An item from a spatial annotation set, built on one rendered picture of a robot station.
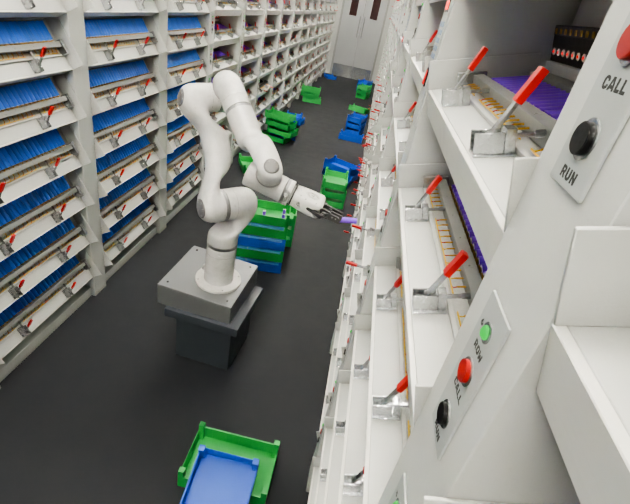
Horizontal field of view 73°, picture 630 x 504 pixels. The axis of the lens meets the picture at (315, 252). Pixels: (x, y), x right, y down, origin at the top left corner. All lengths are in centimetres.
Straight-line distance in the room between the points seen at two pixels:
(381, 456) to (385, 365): 17
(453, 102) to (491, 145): 27
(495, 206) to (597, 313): 14
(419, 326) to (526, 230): 27
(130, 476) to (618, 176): 165
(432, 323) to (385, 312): 34
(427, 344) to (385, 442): 20
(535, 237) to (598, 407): 10
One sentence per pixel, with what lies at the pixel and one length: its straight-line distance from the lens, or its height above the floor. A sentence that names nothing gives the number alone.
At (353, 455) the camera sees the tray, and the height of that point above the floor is 76.
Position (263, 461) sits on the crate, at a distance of 174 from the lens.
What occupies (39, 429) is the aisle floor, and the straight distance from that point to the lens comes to 190.
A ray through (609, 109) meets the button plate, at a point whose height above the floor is 144.
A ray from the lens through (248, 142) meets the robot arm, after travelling 134.
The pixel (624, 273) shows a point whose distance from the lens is 22.
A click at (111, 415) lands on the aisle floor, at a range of 187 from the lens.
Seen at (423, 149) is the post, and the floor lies 124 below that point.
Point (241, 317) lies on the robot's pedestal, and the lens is 182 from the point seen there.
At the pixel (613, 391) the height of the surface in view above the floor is 136.
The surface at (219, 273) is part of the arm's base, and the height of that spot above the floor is 45.
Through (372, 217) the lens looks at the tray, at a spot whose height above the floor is 76.
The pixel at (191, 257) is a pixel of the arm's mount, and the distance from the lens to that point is 197.
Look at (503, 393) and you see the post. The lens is 26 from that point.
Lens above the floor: 146
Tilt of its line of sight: 30 degrees down
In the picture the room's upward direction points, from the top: 12 degrees clockwise
